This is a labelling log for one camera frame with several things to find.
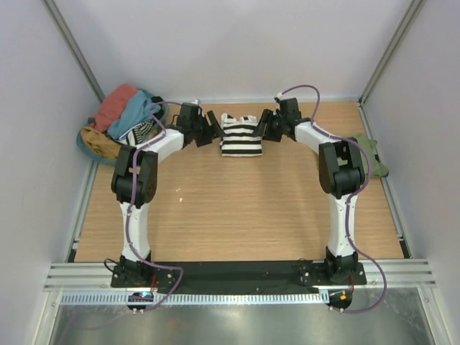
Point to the teal laundry basket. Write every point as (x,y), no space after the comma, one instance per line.
(113,162)

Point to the black white striped top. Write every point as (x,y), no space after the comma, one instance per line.
(238,139)

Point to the green motorcycle tank top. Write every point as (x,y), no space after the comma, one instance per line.
(379,169)

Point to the teal blue garment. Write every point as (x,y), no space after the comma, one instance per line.
(138,110)

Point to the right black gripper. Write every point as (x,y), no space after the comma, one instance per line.
(267,118)

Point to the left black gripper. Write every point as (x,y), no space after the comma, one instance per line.
(213,131)

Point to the mustard yellow garment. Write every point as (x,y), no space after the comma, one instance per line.
(99,144)

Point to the aluminium front rail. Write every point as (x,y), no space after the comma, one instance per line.
(390,272)

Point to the right aluminium corner post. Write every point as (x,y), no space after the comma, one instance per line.
(396,40)

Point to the red garment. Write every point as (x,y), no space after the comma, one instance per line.
(112,107)

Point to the perforated white cable duct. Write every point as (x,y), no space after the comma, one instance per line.
(143,298)

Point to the aluminium corner post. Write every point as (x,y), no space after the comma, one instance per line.
(396,40)
(66,33)

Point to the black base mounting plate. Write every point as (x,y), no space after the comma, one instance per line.
(230,278)

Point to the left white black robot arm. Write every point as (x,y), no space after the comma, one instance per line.
(134,184)

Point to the left aluminium corner post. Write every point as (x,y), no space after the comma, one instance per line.
(66,33)

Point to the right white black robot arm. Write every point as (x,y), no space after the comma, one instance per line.
(341,177)

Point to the narrow striped garment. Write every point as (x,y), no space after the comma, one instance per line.
(137,134)

